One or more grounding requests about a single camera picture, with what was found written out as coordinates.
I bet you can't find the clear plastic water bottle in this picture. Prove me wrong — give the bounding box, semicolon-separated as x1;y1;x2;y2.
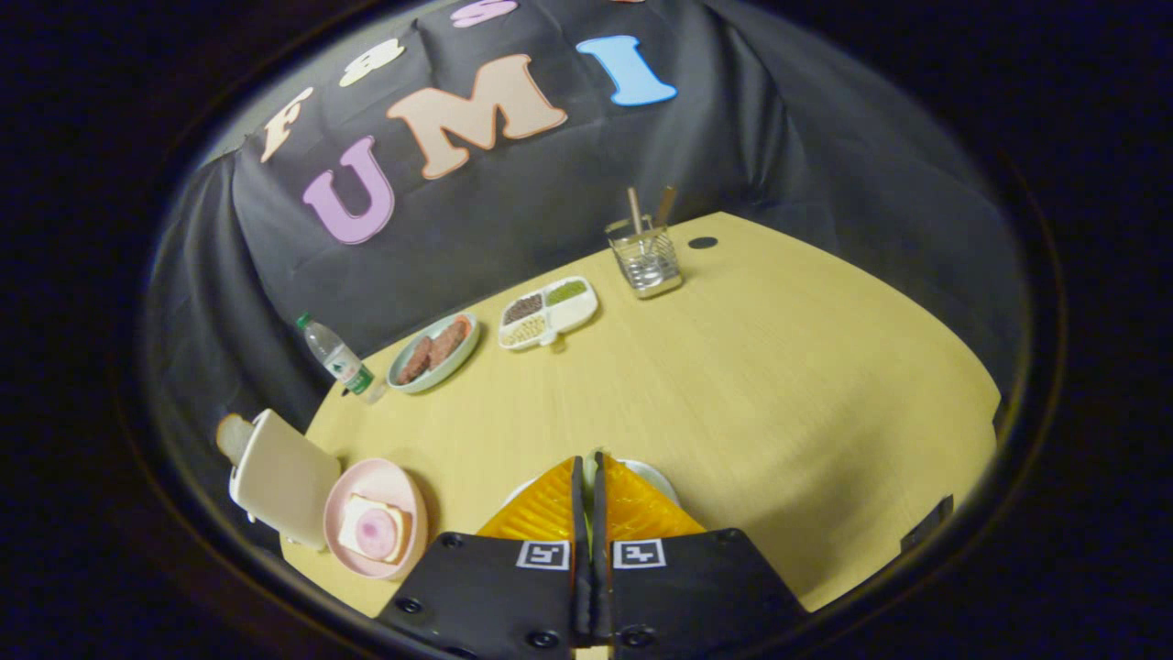
295;313;386;404

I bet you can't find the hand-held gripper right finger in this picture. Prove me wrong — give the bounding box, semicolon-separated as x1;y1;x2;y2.
592;451;809;660

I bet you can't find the toasted bread slice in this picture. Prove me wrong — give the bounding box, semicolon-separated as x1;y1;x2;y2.
216;413;258;466

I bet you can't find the brown meat piece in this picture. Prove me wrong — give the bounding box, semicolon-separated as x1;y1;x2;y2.
397;335;433;386
427;318;468;370

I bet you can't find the small white square plate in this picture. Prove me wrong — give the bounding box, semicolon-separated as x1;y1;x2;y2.
502;458;681;510

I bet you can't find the pink round plate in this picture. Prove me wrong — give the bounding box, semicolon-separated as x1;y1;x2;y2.
323;457;429;581

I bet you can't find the black backdrop cloth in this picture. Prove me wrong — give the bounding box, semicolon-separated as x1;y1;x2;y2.
147;0;1023;514

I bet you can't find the wire mesh utensil basket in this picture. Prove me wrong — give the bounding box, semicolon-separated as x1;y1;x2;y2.
605;215;684;300

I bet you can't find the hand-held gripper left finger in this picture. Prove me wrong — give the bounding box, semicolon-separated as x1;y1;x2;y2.
374;455;597;660

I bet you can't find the white bread slice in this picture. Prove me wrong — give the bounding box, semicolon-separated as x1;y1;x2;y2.
338;495;413;563

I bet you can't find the white toaster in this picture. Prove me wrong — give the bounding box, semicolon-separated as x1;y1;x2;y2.
229;410;342;551

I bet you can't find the white divided dish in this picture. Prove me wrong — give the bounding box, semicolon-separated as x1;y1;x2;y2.
498;276;599;352

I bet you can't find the pink ham slice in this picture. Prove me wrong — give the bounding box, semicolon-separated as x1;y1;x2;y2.
356;511;397;558

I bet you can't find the pale green round plate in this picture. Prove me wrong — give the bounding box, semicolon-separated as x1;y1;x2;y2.
387;312;480;395

